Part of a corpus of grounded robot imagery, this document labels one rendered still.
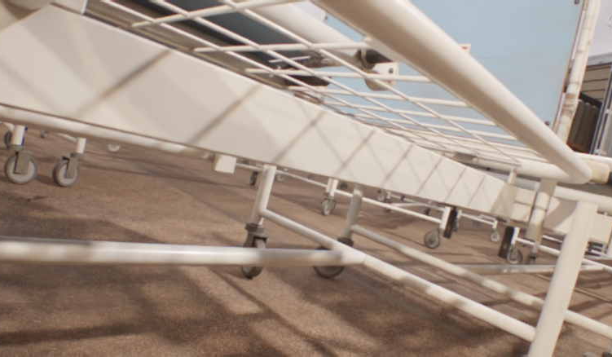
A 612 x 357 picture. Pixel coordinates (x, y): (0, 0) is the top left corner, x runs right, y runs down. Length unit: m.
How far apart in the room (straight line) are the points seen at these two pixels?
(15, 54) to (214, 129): 0.13
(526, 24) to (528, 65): 0.09
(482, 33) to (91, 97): 0.82
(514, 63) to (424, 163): 0.44
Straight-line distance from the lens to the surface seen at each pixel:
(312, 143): 0.36
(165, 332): 0.89
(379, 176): 0.44
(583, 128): 12.85
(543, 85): 0.87
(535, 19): 0.93
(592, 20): 0.91
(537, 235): 0.83
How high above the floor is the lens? 0.41
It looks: 3 degrees down
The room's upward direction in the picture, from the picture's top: 15 degrees clockwise
